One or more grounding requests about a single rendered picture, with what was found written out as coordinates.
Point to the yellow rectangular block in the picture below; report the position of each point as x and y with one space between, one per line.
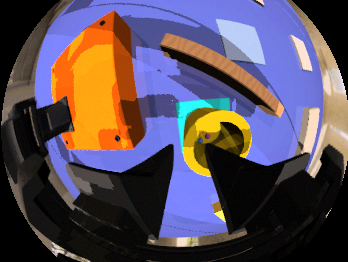
218 210

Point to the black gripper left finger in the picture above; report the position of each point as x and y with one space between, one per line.
142 189

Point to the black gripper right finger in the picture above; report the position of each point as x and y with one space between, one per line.
243 186

